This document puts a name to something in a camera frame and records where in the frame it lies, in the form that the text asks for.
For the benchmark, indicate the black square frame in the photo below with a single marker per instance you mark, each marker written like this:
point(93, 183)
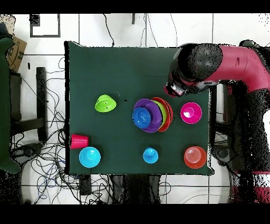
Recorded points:
point(59, 25)

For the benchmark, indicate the red cup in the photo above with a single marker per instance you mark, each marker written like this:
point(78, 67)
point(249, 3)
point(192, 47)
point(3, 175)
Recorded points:
point(79, 141)

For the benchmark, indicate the black post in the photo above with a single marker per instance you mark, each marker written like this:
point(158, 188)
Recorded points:
point(133, 19)

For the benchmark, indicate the dark blue bowl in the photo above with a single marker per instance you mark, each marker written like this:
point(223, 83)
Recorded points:
point(141, 117)

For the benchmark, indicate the grey machine base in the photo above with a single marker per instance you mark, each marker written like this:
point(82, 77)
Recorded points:
point(27, 150)
point(222, 153)

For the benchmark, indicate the green cloth side table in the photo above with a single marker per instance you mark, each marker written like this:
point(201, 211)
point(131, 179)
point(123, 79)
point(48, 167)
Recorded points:
point(4, 105)

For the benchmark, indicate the dark green tablecloth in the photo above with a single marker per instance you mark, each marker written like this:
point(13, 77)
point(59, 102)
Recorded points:
point(116, 69)

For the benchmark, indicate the small green bowl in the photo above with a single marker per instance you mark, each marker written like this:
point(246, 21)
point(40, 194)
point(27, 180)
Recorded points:
point(105, 104)

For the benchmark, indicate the black metal stand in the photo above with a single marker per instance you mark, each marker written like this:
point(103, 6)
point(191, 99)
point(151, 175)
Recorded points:
point(41, 95)
point(219, 126)

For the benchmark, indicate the black box on floor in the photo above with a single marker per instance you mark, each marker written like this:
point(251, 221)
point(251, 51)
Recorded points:
point(85, 185)

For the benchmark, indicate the light blue bowl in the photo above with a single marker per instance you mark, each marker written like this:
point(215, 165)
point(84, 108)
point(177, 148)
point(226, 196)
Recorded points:
point(89, 157)

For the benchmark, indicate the magenta bowl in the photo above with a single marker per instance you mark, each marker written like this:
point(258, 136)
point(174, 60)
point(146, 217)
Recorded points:
point(191, 113)

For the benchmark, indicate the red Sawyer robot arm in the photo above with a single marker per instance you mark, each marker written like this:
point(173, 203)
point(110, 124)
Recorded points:
point(232, 67)

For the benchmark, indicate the wide orange bowl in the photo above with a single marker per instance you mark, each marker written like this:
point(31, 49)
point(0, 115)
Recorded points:
point(168, 114)

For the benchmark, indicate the purple bowl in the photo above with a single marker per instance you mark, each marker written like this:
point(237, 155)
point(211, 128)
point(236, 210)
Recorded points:
point(155, 114)

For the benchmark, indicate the cardboard box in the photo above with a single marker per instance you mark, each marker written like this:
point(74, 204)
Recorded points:
point(15, 55)

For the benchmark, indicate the deep orange bowl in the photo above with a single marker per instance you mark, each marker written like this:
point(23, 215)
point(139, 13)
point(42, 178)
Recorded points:
point(195, 157)

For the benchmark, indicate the light blue cup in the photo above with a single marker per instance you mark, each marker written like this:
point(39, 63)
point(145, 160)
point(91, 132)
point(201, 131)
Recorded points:
point(150, 155)

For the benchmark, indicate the large green bowl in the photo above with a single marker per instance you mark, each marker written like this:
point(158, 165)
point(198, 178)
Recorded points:
point(163, 113)

